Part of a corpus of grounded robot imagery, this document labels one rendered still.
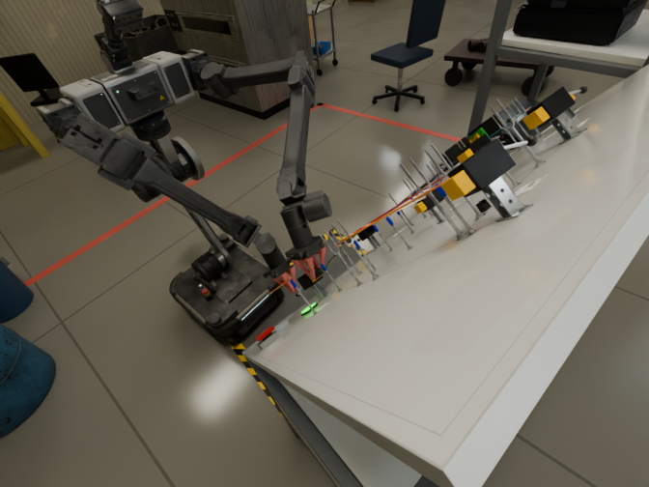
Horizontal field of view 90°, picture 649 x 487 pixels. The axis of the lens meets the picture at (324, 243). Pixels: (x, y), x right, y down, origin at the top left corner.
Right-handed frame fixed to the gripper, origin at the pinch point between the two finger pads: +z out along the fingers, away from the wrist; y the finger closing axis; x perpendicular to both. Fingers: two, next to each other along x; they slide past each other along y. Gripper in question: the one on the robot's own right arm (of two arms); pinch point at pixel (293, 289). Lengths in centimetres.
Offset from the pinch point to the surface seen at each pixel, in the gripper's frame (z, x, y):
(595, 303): -7, -84, -31
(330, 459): 42.3, -7.2, -21.7
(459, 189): -12, -70, -13
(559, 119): -10, -73, 26
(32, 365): -22, 171, -75
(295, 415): 31.5, 4.1, -19.6
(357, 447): 44.2, -11.1, -15.0
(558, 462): 136, -13, 62
